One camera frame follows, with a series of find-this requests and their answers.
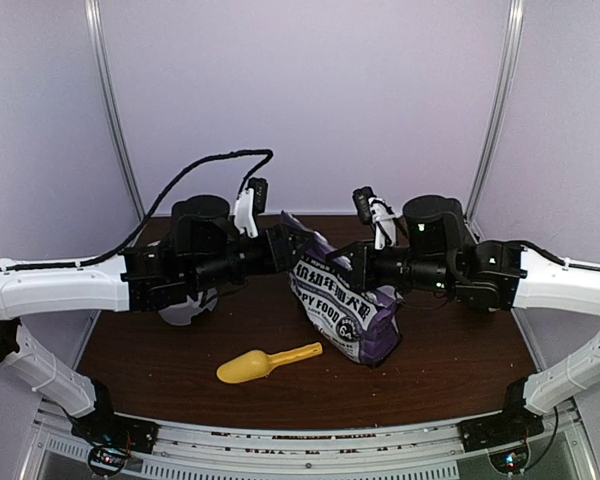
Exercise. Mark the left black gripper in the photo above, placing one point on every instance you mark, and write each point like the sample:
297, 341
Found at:
278, 244

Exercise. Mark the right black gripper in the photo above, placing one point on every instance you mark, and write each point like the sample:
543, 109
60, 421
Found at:
361, 276

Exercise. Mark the purple pet food bag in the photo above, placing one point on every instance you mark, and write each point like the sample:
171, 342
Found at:
362, 326

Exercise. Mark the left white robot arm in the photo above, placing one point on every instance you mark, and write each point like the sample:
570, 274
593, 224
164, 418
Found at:
209, 243

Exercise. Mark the grey double pet feeder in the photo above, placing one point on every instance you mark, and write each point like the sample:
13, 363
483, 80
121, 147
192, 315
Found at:
179, 305

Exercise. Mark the yellow plastic scoop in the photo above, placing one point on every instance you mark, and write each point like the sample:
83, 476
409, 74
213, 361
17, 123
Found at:
257, 364

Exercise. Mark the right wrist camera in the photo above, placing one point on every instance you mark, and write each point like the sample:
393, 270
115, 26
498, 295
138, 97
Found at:
374, 212

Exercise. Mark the front aluminium rail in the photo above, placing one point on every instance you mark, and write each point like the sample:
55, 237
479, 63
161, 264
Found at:
432, 450

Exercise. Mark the right aluminium frame post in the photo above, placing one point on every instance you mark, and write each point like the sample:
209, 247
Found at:
507, 69

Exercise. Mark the aluminium frame post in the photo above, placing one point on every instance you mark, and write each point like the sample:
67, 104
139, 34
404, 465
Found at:
507, 69
96, 32

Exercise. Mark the left aluminium frame post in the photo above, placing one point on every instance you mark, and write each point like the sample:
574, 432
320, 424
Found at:
96, 32

